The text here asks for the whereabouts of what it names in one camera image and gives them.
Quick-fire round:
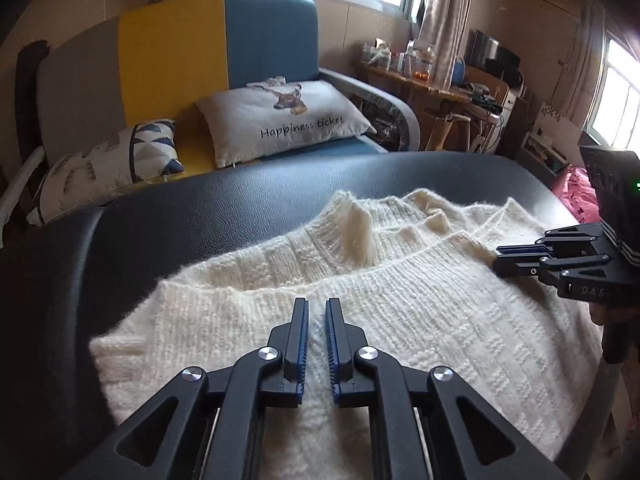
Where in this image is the grey printed pillow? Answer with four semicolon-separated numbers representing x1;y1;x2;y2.
195;76;377;168

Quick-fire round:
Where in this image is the cluttered wooden desk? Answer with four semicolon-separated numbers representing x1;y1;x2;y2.
360;39;511;153

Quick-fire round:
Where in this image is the small side window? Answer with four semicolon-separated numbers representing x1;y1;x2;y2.
585;35;640;151

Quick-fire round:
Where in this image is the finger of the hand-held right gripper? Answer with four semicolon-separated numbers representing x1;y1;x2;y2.
492;254;612;282
496;225;604;262

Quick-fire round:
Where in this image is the white blue patterned pillow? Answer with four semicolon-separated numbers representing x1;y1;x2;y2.
27;119;185;226

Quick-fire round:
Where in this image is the person's right hand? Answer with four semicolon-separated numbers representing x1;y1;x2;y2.
589;302;640;357

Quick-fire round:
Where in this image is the cream knit sweater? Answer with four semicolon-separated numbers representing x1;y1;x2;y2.
90;188;608;480

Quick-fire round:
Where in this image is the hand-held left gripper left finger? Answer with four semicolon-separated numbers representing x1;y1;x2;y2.
65;297;309;480

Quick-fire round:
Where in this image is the grey yellow blue sofa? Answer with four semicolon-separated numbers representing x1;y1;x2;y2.
0;0;421;226

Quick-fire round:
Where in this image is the pink cloth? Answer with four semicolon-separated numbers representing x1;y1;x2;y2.
552;165;601;226

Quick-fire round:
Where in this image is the black monitor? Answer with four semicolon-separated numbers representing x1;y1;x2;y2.
465;30;521;78

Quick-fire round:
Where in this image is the thin beige curtain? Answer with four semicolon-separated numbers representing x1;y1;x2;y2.
550;0;608;126

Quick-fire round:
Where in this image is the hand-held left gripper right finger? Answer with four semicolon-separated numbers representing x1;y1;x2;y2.
325;298;568;480

